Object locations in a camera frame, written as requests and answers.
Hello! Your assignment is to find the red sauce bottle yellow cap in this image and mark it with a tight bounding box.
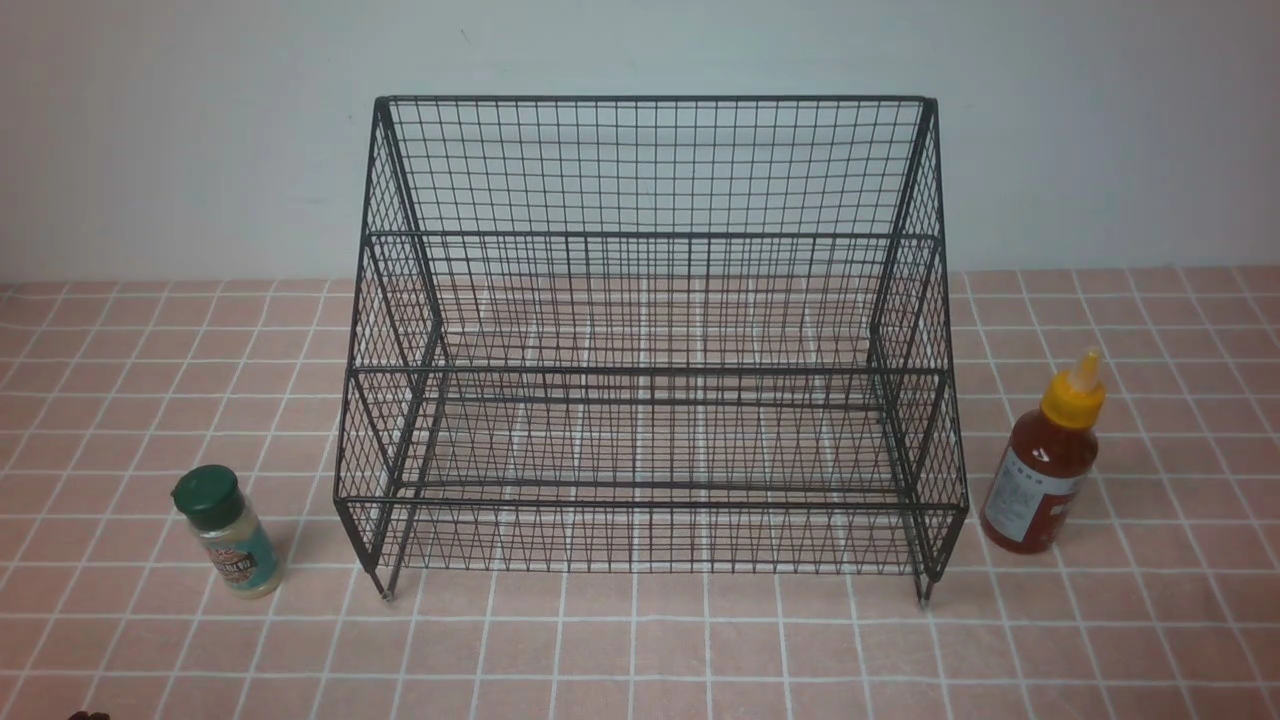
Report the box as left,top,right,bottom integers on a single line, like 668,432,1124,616
979,348,1107,555

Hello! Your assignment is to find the green-capped seasoning bottle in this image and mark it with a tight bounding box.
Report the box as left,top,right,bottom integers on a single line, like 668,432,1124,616
170,464,284,600

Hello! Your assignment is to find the black wire mesh rack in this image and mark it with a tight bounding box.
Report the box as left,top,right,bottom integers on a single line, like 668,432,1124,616
333,95,970,605

